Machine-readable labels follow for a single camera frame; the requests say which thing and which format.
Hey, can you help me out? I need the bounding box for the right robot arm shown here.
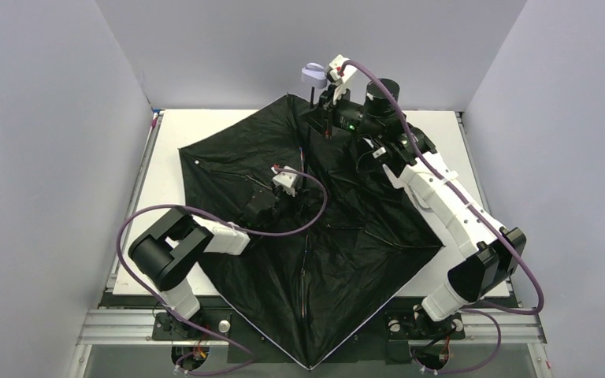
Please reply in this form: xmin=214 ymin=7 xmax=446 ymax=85
xmin=311 ymin=77 xmax=526 ymax=322

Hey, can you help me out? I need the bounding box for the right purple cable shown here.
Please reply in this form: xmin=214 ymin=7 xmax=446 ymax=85
xmin=340 ymin=59 xmax=546 ymax=376

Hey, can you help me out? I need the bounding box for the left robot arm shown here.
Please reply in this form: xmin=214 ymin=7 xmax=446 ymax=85
xmin=127 ymin=187 xmax=282 ymax=321

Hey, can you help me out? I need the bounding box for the purple umbrella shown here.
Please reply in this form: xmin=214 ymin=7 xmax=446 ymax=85
xmin=178 ymin=62 xmax=445 ymax=372

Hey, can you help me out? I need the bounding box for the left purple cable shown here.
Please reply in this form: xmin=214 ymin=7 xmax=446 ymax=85
xmin=116 ymin=165 xmax=329 ymax=376

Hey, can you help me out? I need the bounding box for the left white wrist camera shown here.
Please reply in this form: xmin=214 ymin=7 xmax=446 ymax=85
xmin=272 ymin=166 xmax=299 ymax=197

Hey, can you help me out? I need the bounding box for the purple cable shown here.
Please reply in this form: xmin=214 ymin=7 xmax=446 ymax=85
xmin=116 ymin=165 xmax=329 ymax=376
xmin=340 ymin=59 xmax=546 ymax=376

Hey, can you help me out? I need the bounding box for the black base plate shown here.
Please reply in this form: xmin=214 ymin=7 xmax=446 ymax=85
xmin=151 ymin=297 xmax=466 ymax=368

